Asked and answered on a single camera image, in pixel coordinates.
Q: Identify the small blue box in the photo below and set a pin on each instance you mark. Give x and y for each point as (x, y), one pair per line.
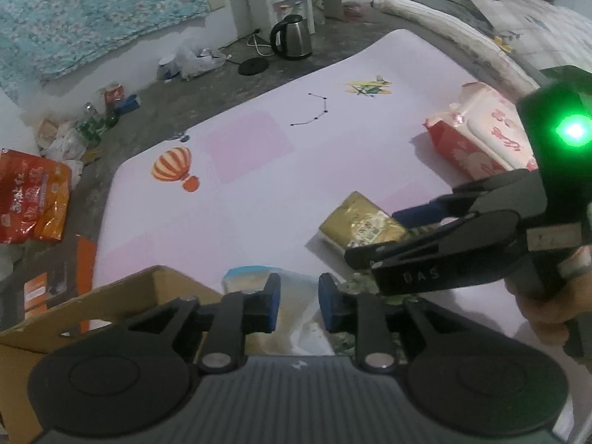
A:
(127, 104)

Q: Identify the gold tissue pack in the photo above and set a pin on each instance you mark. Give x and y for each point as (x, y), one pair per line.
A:
(356, 222)

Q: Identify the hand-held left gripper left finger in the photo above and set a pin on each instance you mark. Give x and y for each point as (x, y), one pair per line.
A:
(270, 303)

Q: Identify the grey printed blanket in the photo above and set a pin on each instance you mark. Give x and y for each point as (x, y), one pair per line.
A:
(522, 23)

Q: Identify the dark grey bedding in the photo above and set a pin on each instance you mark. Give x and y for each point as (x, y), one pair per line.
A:
(444, 2)

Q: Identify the steel electric kettle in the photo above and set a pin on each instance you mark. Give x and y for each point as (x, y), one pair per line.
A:
(291, 37)

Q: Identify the pale printed plastic bag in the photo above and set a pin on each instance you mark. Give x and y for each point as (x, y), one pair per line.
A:
(296, 328)

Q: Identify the white trash bag pile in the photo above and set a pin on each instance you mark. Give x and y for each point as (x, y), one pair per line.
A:
(60, 143)

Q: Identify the black orange carton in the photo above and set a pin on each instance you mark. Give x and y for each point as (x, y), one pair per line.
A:
(51, 277)

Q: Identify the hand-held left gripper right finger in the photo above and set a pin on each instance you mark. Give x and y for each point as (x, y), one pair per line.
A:
(330, 304)

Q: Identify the black kettle base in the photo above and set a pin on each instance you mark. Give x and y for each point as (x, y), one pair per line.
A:
(253, 67)

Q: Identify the clear white plastic bag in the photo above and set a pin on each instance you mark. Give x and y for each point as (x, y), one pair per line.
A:
(196, 60)

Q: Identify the red snack bag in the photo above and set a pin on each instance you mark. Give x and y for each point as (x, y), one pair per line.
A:
(27, 194)

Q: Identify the wall socket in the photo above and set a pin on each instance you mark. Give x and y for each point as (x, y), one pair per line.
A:
(217, 1)

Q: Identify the red wet wipes pack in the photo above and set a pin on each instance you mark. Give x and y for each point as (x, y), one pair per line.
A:
(476, 134)

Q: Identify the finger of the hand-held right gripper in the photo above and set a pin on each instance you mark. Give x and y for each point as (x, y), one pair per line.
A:
(421, 215)
(444, 263)

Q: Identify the small red packet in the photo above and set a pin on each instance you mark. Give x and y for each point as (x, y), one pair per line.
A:
(114, 95)

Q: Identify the brown cardboard box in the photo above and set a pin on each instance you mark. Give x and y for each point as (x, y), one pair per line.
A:
(27, 379)

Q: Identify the person's right hand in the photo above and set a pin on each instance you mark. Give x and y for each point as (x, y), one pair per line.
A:
(541, 319)

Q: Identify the pink balloon print mat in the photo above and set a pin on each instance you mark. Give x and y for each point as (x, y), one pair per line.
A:
(259, 194)

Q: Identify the white cup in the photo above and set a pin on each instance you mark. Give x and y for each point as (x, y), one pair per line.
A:
(169, 67)

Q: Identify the floral wall cloth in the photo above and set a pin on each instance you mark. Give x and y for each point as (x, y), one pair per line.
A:
(92, 14)

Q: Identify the rolled striped mattress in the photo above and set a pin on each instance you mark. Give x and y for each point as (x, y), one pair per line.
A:
(462, 41)

